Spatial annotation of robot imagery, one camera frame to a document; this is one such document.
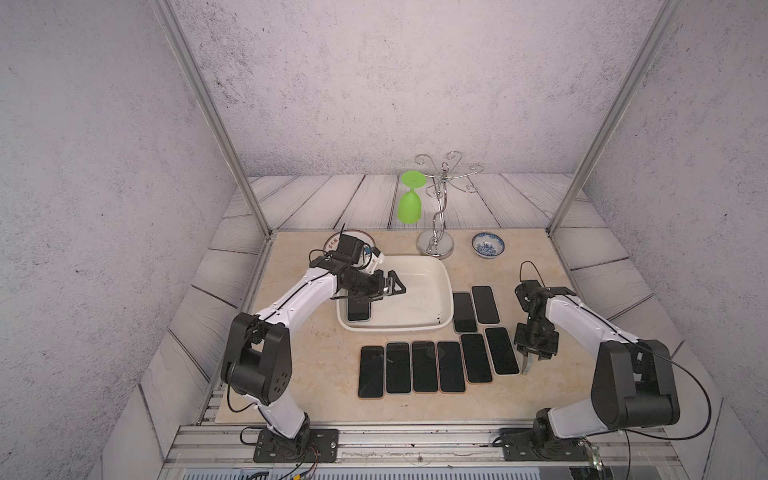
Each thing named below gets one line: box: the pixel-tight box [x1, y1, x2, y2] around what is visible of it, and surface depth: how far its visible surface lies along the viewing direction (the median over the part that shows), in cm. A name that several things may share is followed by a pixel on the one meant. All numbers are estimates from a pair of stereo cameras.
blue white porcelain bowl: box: [471, 232, 505, 259], surface depth 116 cm
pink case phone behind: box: [412, 341, 438, 392], surface depth 87 cm
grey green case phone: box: [472, 286, 500, 324], surface depth 101 cm
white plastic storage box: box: [336, 256, 454, 331], surface depth 101 cm
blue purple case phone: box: [485, 327, 519, 374], surface depth 89 cm
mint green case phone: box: [348, 298, 369, 321], surface depth 96 cm
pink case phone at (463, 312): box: [452, 292, 477, 332], surface depth 98 cm
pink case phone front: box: [437, 341, 465, 392], surface depth 86 cm
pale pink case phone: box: [461, 333, 493, 383], surface depth 86 cm
